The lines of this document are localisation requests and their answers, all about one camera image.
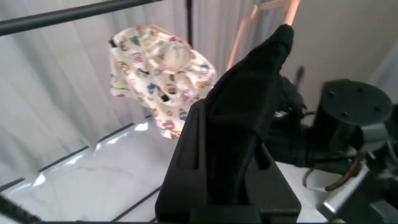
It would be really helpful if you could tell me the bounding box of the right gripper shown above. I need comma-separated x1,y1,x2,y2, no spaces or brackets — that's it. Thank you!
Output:
264,74,312,166

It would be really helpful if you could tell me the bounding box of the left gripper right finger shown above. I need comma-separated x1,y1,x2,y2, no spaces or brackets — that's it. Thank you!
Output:
248,144,302,223

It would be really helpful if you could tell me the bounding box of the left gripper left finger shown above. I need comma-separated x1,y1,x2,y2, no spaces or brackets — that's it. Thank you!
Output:
155,99,208,223

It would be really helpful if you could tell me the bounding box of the black garment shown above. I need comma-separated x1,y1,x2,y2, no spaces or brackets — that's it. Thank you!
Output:
205,24,295,206

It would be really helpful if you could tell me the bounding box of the cream printed garment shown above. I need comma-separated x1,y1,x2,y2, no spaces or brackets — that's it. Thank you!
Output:
108,24,217,140

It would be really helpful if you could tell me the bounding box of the pink clothes hanger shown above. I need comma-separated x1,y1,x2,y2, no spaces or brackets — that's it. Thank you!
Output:
150,24,189,43
225,0,302,72

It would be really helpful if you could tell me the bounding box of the black clothes rack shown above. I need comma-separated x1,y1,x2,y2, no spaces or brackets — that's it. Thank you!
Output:
0,0,194,224

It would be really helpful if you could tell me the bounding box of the white curtain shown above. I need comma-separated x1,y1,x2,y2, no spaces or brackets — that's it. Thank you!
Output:
0,0,280,187

